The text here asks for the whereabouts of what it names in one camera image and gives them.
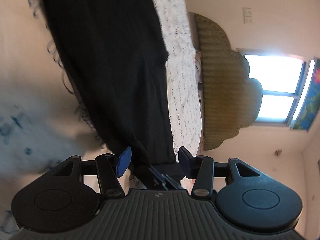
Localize black pants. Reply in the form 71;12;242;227
42;0;184;182

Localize olive padded headboard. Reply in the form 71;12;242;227
195;14;263;151

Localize white script-print bedspread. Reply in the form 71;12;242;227
1;0;202;239

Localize small black device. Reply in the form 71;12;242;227
198;82;203;91

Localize patterned pillow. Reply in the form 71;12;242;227
195;50;202;82

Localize blue floral curtain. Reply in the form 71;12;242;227
290;58;319;131

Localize window with grey frame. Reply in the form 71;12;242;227
237;48;316;128

